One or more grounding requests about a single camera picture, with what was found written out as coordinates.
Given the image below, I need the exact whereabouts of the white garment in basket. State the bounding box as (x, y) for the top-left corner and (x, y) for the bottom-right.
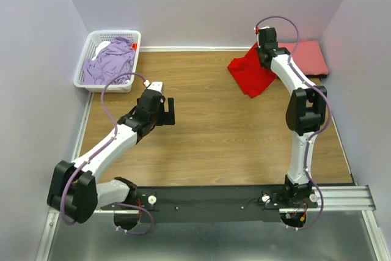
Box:
(91, 41), (111, 61)

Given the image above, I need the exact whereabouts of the aluminium frame rail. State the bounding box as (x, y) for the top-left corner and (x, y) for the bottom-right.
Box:
(35, 92), (391, 261)

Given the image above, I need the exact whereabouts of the red t shirt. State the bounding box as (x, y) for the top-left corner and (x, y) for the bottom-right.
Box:
(227, 43), (277, 98)

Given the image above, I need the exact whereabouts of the folded pink t shirt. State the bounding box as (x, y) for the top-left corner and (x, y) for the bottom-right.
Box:
(279, 40), (329, 75)

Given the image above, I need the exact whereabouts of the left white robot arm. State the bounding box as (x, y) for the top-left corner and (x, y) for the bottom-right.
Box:
(47, 82), (175, 225)

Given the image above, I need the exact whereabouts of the purple t shirt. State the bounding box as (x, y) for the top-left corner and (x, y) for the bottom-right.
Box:
(83, 36), (136, 86)

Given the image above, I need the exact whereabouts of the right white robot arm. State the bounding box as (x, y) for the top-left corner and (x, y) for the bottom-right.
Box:
(256, 42), (327, 207)

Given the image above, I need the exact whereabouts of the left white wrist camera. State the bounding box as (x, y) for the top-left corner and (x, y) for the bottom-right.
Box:
(143, 80), (164, 94)

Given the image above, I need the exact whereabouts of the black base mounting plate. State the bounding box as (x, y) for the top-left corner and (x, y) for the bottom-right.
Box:
(113, 185), (318, 229)

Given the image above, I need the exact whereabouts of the white plastic laundry basket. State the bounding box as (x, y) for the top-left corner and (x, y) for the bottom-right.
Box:
(73, 30), (141, 93)

